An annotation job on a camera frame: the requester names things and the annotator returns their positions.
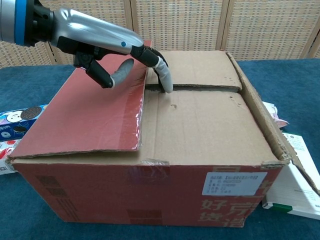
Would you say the blue cookie box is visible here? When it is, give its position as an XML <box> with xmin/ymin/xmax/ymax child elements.
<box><xmin>0</xmin><ymin>104</ymin><xmax>48</xmax><ymax>145</ymax></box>

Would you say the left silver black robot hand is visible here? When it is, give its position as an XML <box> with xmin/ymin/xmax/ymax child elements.
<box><xmin>50</xmin><ymin>7</ymin><xmax>174</xmax><ymax>95</ymax></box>

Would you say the white green paper box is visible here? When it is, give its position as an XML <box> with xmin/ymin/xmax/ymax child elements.
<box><xmin>261</xmin><ymin>132</ymin><xmax>320</xmax><ymax>221</ymax></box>

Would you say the pink wet wipes pack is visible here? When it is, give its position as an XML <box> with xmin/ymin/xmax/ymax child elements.
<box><xmin>261</xmin><ymin>101</ymin><xmax>290</xmax><ymax>131</ymax></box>

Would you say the red cardboard box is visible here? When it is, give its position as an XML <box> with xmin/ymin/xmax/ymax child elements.
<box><xmin>6</xmin><ymin>39</ymin><xmax>320</xmax><ymax>230</ymax></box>

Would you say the woven wooden folding screen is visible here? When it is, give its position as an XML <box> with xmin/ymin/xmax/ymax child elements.
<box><xmin>0</xmin><ymin>0</ymin><xmax>320</xmax><ymax>70</ymax></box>

